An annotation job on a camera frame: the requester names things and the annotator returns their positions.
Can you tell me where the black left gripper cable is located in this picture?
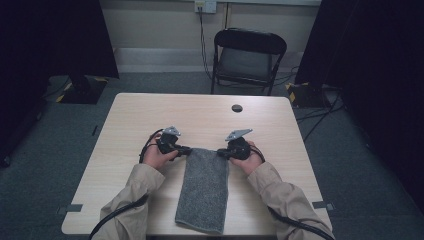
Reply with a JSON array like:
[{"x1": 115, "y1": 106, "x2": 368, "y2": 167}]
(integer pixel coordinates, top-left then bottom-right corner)
[{"x1": 89, "y1": 128, "x2": 164, "y2": 240}]

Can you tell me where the black floor cable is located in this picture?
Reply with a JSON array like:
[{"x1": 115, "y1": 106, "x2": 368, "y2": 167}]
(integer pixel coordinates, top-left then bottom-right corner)
[{"x1": 295, "y1": 91, "x2": 344, "y2": 142}]

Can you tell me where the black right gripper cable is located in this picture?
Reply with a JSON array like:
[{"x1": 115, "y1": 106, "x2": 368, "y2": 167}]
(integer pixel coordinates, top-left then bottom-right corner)
[{"x1": 249, "y1": 144, "x2": 336, "y2": 240}]

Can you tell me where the white wall outlet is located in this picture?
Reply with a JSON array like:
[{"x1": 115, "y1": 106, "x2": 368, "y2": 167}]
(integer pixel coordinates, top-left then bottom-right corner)
[{"x1": 194, "y1": 0, "x2": 218, "y2": 14}]

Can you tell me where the grey towel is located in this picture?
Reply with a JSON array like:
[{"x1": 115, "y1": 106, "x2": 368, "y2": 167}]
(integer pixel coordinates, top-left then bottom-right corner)
[{"x1": 174, "y1": 147, "x2": 231, "y2": 235}]

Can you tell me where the grey tape mark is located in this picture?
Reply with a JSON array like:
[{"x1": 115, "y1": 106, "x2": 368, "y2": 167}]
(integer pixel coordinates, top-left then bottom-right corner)
[
  {"x1": 312, "y1": 200, "x2": 335, "y2": 211},
  {"x1": 56, "y1": 203, "x2": 84, "y2": 215}
]

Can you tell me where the black folding chair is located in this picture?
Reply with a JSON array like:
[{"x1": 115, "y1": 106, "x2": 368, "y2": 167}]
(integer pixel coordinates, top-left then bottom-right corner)
[{"x1": 210, "y1": 27, "x2": 288, "y2": 97}]

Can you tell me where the person's left hand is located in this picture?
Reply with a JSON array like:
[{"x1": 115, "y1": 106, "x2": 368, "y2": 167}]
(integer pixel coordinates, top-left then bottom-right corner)
[{"x1": 143, "y1": 139, "x2": 178, "y2": 169}]

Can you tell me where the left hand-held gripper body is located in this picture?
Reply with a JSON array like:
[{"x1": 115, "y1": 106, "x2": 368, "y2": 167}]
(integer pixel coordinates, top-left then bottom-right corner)
[{"x1": 157, "y1": 125, "x2": 183, "y2": 155}]

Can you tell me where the black stand base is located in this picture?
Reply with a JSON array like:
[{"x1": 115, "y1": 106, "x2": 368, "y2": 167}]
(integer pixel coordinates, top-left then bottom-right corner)
[
  {"x1": 285, "y1": 82, "x2": 331, "y2": 109},
  {"x1": 59, "y1": 75, "x2": 108, "y2": 105}
]

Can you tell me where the black outlet cable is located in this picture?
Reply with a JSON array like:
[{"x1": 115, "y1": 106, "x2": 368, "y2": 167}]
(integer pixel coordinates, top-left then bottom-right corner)
[{"x1": 198, "y1": 6, "x2": 215, "y2": 81}]

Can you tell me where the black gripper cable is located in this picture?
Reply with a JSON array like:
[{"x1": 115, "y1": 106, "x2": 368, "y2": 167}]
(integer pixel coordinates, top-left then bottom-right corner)
[
  {"x1": 249, "y1": 144, "x2": 336, "y2": 240},
  {"x1": 89, "y1": 128, "x2": 164, "y2": 240}
]

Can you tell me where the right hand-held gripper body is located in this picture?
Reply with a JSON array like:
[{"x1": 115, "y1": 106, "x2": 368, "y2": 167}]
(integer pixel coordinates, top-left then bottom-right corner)
[{"x1": 225, "y1": 128, "x2": 253, "y2": 161}]

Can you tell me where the black curtain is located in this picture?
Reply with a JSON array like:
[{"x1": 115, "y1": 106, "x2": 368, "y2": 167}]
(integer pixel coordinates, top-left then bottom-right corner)
[
  {"x1": 294, "y1": 0, "x2": 424, "y2": 214},
  {"x1": 0, "y1": 0, "x2": 120, "y2": 168}
]

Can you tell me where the person's right hand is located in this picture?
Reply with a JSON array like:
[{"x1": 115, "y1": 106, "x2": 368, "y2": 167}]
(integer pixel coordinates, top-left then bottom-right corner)
[{"x1": 230, "y1": 140, "x2": 264, "y2": 177}]

